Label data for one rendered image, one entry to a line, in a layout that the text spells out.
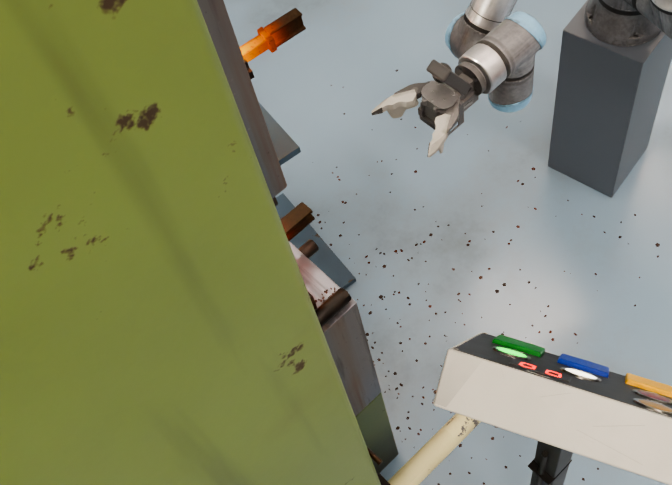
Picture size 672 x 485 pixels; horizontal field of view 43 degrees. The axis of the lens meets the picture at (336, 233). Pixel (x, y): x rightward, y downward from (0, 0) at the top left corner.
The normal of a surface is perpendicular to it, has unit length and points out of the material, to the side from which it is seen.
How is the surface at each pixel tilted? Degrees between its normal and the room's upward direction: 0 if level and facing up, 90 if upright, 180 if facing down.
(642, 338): 0
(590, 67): 90
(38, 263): 90
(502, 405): 30
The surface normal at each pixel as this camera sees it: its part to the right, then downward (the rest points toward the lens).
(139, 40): 0.67, 0.58
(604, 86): -0.61, 0.72
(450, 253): -0.15, -0.51
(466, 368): -0.31, -0.03
